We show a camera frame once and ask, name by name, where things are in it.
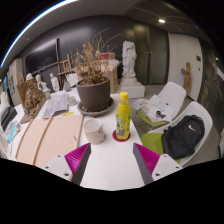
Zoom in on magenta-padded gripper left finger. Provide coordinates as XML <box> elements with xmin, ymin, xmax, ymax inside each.
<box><xmin>42</xmin><ymin>142</ymin><xmax>92</xmax><ymax>186</ymax></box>

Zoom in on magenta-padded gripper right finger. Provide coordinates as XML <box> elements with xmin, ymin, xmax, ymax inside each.
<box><xmin>132</xmin><ymin>142</ymin><xmax>184</xmax><ymax>186</ymax></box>

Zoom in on yellow drink bottle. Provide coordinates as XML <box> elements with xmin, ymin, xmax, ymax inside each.
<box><xmin>115</xmin><ymin>91</ymin><xmax>133</xmax><ymax>141</ymax></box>

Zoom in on light wooden curved panel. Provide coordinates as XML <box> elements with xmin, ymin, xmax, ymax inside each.
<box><xmin>14</xmin><ymin>114</ymin><xmax>84</xmax><ymax>169</ymax></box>

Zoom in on black backpack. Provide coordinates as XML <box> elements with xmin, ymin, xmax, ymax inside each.
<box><xmin>161</xmin><ymin>114</ymin><xmax>206</xmax><ymax>161</ymax></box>

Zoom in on white dotted cup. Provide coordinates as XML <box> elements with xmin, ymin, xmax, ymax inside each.
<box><xmin>83</xmin><ymin>118</ymin><xmax>106</xmax><ymax>146</ymax></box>

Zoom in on round red coaster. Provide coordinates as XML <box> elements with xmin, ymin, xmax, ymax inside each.
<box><xmin>112</xmin><ymin>129</ymin><xmax>132</xmax><ymax>143</ymax></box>

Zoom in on teal plastic packet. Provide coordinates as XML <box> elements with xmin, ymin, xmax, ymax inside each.
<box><xmin>3</xmin><ymin>119</ymin><xmax>22</xmax><ymax>144</ymax></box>

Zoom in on stack of papers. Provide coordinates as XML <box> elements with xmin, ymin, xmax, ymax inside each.
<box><xmin>130</xmin><ymin>94</ymin><xmax>175</xmax><ymax>125</ymax></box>

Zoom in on printed paper sheets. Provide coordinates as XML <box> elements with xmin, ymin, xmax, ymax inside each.
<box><xmin>40</xmin><ymin>91</ymin><xmax>70</xmax><ymax>120</ymax></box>

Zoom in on white chair with backpack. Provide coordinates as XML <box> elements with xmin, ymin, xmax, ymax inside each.
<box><xmin>141</xmin><ymin>100</ymin><xmax>214</xmax><ymax>167</ymax></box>

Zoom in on small white cup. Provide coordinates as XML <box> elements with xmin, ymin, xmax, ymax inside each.
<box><xmin>67</xmin><ymin>95</ymin><xmax>79</xmax><ymax>107</ymax></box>

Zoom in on brown wood carving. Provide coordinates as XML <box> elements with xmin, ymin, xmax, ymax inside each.
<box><xmin>17</xmin><ymin>77</ymin><xmax>47</xmax><ymax>125</ymax></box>

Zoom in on grey plant saucer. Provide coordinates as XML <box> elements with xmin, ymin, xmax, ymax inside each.
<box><xmin>77</xmin><ymin>97</ymin><xmax>115</xmax><ymax>117</ymax></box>

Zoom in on dried plant in brown pot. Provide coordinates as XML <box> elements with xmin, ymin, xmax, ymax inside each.
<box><xmin>70</xmin><ymin>28</ymin><xmax>123</xmax><ymax>113</ymax></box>

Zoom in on small white figurine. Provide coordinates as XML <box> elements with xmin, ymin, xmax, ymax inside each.
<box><xmin>35</xmin><ymin>73</ymin><xmax>48</xmax><ymax>91</ymax></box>
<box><xmin>49</xmin><ymin>72</ymin><xmax>61</xmax><ymax>93</ymax></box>

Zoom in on slim wooden figure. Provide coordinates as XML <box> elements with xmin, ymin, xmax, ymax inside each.
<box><xmin>180</xmin><ymin>61</ymin><xmax>193</xmax><ymax>98</ymax></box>

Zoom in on small wooden easel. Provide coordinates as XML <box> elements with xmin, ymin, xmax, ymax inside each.
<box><xmin>57</xmin><ymin>53</ymin><xmax>76</xmax><ymax>91</ymax></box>

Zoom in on tall white statue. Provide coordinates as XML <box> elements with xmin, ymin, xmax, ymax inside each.
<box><xmin>121</xmin><ymin>40</ymin><xmax>138</xmax><ymax>80</ymax></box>

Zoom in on dark double door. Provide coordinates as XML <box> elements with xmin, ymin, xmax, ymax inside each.
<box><xmin>133</xmin><ymin>21</ymin><xmax>170</xmax><ymax>86</ymax></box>

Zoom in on white statue pedestal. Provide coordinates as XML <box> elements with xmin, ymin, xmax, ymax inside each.
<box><xmin>116</xmin><ymin>77</ymin><xmax>146</xmax><ymax>100</ymax></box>

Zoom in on black wall screen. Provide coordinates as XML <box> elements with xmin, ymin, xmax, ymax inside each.
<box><xmin>23</xmin><ymin>38</ymin><xmax>61</xmax><ymax>76</ymax></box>

